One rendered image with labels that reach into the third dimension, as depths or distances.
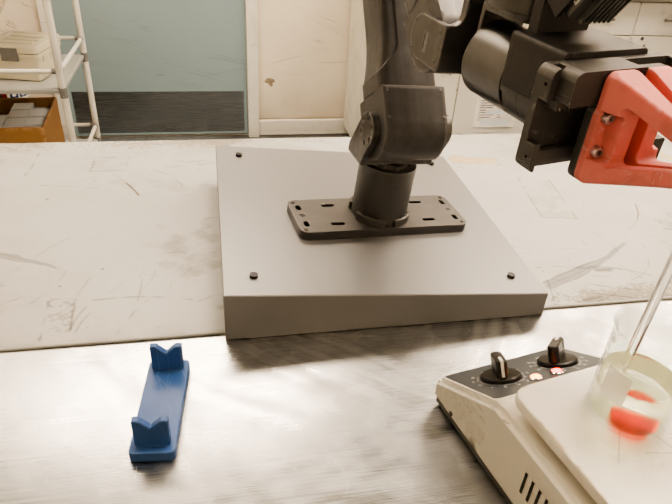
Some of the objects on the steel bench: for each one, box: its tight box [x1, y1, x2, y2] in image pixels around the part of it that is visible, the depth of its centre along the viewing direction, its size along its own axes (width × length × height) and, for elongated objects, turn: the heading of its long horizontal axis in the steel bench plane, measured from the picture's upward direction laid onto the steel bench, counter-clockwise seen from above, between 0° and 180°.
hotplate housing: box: [435, 348, 601, 504], centre depth 43 cm, size 22×13×8 cm, turn 17°
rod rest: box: [129, 343, 190, 462], centre depth 48 cm, size 10×3×4 cm, turn 0°
